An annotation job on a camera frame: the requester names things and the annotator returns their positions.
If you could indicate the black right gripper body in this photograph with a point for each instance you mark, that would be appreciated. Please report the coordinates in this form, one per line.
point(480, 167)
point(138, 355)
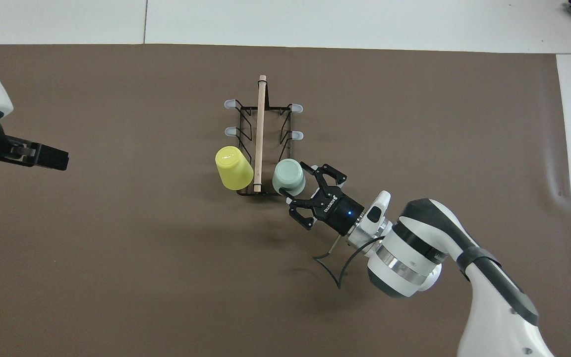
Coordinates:
point(340, 213)

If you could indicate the light green plastic cup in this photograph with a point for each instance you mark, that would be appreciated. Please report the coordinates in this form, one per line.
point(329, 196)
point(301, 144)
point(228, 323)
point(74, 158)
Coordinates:
point(289, 176)

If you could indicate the yellow plastic cup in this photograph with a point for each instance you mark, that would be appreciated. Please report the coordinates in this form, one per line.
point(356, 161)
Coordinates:
point(233, 167)

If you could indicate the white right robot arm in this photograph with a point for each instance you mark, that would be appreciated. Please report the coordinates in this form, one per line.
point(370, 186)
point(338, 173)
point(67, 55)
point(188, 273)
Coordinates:
point(414, 248)

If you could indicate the brown table mat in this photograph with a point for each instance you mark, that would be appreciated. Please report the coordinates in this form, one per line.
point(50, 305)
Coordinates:
point(166, 272)

